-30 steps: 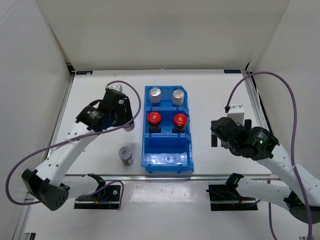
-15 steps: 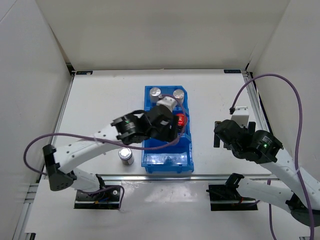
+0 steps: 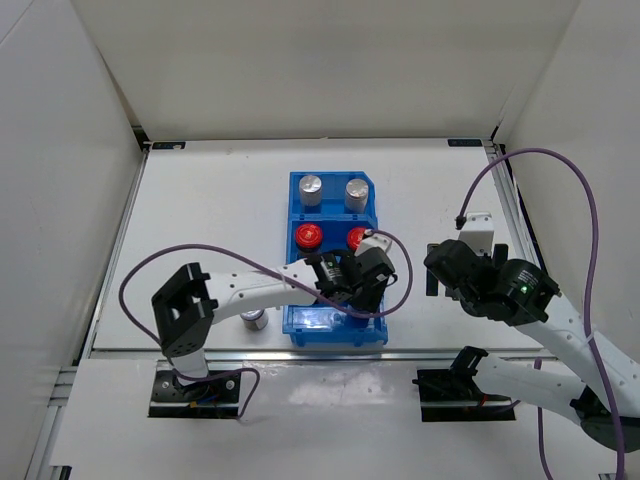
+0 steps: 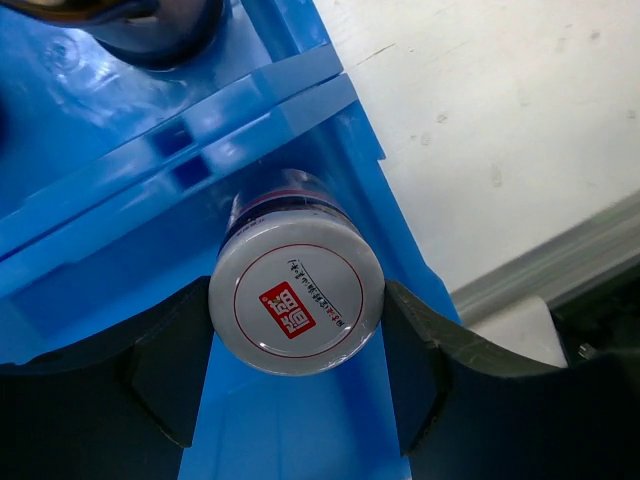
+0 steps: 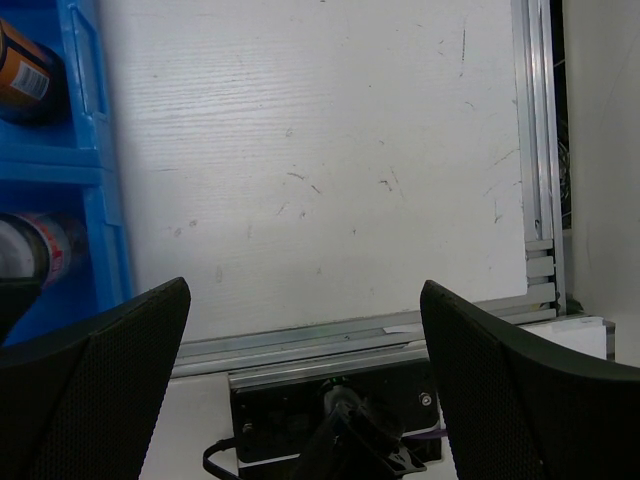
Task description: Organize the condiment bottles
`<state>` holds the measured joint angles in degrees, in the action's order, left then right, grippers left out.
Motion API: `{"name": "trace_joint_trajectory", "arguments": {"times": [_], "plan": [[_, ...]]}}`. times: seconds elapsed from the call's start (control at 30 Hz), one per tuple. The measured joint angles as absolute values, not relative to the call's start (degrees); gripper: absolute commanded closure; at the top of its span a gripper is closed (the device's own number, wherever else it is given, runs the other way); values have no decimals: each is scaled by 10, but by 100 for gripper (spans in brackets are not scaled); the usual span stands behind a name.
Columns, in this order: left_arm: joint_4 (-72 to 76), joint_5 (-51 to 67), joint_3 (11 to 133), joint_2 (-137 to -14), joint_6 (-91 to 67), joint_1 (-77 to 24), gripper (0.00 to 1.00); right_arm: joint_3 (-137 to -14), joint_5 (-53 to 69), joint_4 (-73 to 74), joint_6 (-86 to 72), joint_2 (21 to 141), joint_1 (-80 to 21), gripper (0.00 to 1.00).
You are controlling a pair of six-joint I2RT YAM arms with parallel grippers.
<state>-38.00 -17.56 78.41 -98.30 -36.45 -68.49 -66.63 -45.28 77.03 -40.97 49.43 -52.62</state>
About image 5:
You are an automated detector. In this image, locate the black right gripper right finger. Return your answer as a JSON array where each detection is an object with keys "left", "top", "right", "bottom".
[{"left": 420, "top": 280, "right": 639, "bottom": 479}]

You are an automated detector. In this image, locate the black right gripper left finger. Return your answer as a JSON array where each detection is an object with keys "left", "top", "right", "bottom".
[{"left": 1, "top": 277, "right": 191, "bottom": 479}]

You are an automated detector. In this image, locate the red-lid sauce jar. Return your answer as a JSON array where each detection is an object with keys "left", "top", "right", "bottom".
[
  {"left": 1, "top": 19, "right": 69, "bottom": 125},
  {"left": 1, "top": 213, "right": 89, "bottom": 288}
]

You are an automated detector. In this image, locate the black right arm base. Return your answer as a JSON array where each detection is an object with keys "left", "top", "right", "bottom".
[{"left": 202, "top": 359, "right": 446, "bottom": 479}]

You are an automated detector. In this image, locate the blue three-compartment plastic bin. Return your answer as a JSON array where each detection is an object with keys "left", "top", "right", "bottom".
[{"left": 1, "top": 1, "right": 133, "bottom": 345}]

